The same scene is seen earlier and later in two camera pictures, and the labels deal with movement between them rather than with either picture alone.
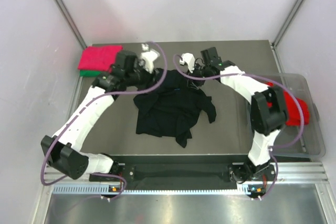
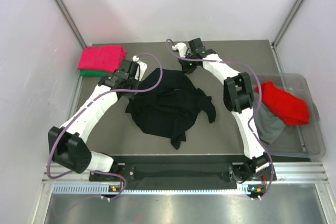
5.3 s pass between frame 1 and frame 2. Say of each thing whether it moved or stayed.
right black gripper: moved
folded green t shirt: stayed
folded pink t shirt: stayed
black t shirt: stayed
